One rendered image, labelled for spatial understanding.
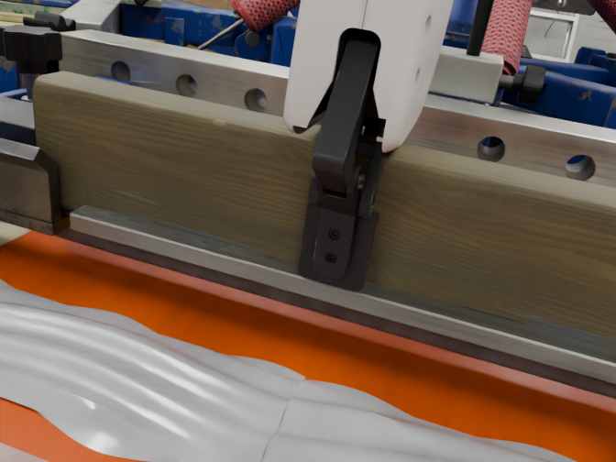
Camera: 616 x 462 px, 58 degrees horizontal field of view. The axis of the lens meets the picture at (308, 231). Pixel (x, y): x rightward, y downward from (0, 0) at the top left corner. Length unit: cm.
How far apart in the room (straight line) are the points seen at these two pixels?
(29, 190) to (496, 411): 26
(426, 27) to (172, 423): 18
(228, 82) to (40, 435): 35
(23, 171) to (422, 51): 22
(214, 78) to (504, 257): 33
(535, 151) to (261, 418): 32
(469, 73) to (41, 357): 40
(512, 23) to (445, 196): 49
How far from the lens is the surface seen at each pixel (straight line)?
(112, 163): 31
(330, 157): 19
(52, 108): 32
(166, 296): 32
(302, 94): 22
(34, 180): 33
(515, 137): 47
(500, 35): 71
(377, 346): 30
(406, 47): 21
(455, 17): 101
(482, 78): 52
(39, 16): 64
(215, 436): 23
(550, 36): 439
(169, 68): 54
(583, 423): 30
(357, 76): 21
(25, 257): 37
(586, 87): 96
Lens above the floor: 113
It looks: 26 degrees down
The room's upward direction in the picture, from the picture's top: 8 degrees clockwise
